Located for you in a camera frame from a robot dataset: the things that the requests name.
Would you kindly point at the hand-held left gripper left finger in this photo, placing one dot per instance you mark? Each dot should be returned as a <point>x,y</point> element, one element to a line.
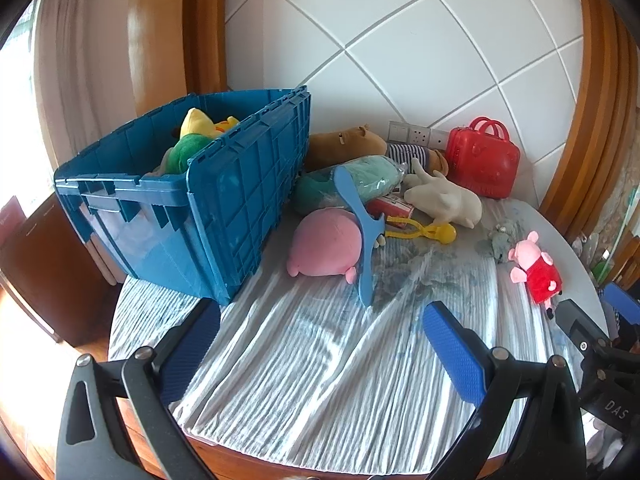
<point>192,345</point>

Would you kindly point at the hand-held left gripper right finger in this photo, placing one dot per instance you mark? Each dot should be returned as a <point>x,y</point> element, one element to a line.
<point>452,355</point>

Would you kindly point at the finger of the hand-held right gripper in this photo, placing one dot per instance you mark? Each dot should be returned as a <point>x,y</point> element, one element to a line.
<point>580,327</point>
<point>622,300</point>

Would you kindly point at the pink pig plush red dress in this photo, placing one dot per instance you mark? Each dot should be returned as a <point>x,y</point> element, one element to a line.
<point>540,272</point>

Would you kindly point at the small grey plush toy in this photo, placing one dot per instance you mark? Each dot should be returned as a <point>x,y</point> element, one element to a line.
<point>500,242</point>

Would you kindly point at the yellow plastic clamp toy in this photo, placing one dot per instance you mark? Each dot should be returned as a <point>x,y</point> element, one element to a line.
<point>440,232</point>

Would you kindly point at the blue plastic paddle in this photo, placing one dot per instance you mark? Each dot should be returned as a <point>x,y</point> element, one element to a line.
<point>365,260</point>

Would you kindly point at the blue plastic crate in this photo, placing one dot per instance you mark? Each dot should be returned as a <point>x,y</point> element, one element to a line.
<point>240,200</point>

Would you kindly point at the round wooden desktop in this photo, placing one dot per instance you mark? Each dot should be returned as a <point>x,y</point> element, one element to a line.
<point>300,466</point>

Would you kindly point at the green plastic bottle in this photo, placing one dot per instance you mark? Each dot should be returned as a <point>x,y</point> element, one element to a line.
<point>602,265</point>

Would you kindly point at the white plush rabbit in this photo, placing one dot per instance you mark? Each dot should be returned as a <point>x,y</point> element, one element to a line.
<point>450,202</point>

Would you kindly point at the red and white carton box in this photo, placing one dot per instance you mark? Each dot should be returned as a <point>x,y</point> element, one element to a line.
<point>390,206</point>

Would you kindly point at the brown wooden cabinet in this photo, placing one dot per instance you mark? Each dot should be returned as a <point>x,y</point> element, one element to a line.
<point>45,270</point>

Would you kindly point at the pink plush toy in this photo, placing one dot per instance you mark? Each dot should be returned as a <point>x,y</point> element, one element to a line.
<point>325,245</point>

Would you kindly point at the green plush toy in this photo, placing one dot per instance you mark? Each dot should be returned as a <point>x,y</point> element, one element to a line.
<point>187,150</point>

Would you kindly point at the red toy suitcase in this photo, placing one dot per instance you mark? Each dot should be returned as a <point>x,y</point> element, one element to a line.
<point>480,160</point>

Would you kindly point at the yellow plush toy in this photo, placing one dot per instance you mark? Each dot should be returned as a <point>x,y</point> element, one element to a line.
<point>197,122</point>

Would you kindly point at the brown capybara plush striped shirt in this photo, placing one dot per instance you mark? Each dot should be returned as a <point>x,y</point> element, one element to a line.
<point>340,145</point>

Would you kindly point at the white curtain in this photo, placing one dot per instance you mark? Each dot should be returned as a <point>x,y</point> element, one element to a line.
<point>85,60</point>

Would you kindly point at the wooden door frame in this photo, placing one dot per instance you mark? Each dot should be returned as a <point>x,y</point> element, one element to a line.
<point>165,35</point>
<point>590,110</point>

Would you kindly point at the white wall socket panel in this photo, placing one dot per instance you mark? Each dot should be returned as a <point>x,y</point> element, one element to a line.
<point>417,133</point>

